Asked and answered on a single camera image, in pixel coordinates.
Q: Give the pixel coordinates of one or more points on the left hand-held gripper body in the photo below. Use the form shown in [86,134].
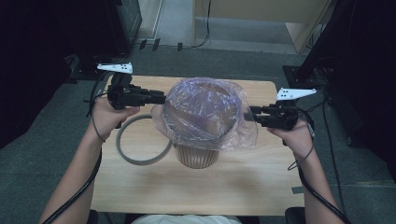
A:
[123,95]

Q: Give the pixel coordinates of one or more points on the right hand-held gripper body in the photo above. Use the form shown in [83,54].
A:
[281,116]

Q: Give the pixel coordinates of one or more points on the purple plastic bag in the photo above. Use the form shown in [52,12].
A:
[202,109]

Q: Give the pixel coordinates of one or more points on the brown translucent ribbed bin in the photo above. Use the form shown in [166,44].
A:
[196,157]

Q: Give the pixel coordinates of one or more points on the person's right hand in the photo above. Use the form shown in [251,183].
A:
[299,140]

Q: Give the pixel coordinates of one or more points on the person's left hand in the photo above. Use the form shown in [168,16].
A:
[106,119]

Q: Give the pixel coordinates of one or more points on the black floor tape strip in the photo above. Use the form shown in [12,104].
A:
[142,44]
[179,46]
[156,44]

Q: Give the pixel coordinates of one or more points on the black equipment cabinet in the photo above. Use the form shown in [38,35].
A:
[129,18]

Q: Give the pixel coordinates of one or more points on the black metal stand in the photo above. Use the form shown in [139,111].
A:
[323,37]

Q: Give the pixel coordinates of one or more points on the dark curtain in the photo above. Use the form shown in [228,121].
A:
[31,62]
[373,93]

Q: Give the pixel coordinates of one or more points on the person's white shirt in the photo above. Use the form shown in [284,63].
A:
[186,219]

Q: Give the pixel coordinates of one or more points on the black floor base plate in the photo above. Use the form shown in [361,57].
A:
[87,74]

